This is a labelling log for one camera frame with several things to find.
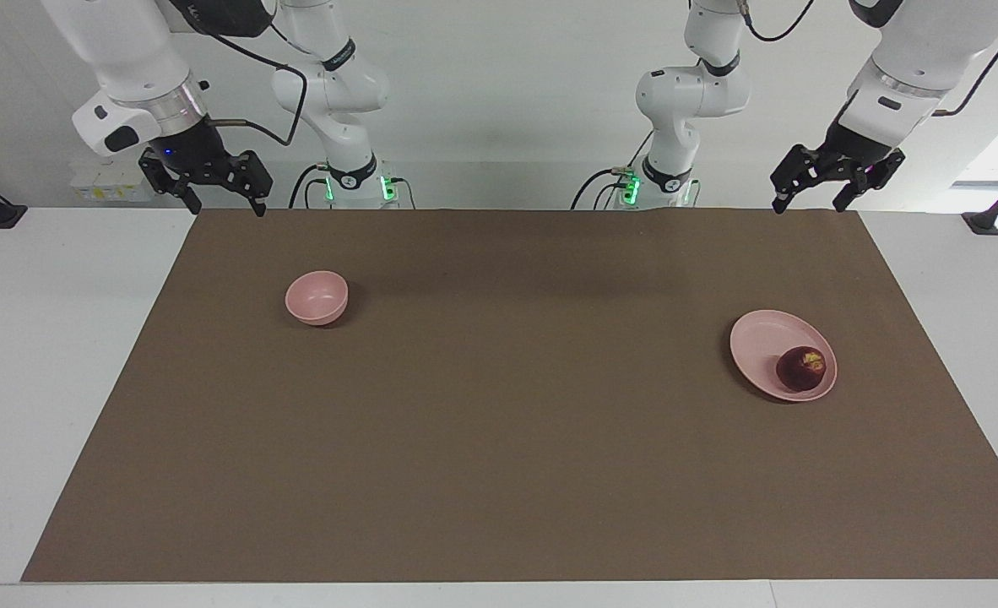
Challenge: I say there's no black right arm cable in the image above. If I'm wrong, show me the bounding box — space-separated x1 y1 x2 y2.
170 0 308 147

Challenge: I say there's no pink bowl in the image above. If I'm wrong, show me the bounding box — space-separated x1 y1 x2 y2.
285 270 350 327

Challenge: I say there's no dark red apple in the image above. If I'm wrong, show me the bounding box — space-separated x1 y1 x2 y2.
775 345 827 393

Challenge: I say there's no brown table mat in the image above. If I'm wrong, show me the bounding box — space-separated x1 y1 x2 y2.
22 209 998 584

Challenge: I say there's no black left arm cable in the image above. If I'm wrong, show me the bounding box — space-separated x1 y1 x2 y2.
740 0 998 117

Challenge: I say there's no black base cable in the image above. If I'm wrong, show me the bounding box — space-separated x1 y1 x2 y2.
288 165 331 209
571 127 656 209

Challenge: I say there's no pink plate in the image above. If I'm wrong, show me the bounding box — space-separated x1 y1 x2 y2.
730 309 838 403

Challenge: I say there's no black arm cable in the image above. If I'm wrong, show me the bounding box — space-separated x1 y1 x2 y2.
170 0 308 147
740 0 998 117

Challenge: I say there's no white socket box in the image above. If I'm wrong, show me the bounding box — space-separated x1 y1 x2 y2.
71 160 162 204

